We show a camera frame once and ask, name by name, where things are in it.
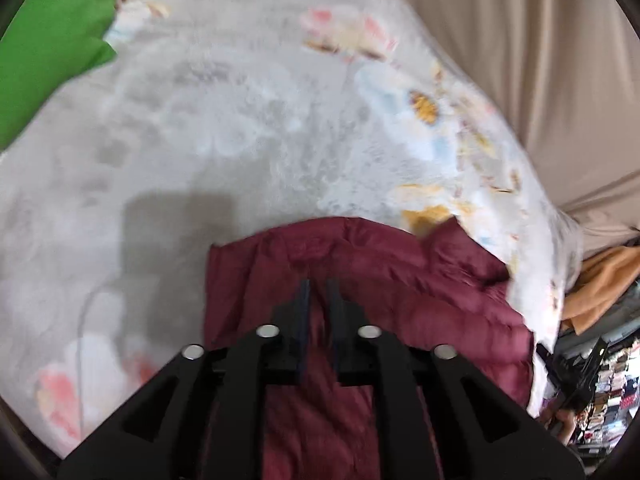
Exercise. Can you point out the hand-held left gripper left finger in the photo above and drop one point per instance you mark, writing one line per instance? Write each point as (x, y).
(280, 345)

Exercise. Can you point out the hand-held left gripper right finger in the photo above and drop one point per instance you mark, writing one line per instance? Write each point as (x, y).
(355, 345)

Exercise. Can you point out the maroon puffer jacket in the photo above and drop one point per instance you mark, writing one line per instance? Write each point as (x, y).
(400, 280)

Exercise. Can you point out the person's right hand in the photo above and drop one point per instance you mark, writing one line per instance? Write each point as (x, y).
(565, 422)

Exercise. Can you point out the cluttered shelf of goods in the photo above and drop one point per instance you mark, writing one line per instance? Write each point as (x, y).
(617, 390)

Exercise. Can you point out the orange hanging garment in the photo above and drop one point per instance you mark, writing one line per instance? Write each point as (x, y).
(610, 280)

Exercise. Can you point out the floral fleece blanket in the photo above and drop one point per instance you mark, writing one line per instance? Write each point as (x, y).
(225, 110)

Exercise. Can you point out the beige curtain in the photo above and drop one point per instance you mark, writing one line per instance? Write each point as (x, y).
(525, 60)

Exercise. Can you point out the green cloth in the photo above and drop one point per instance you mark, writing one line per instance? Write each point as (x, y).
(45, 35)

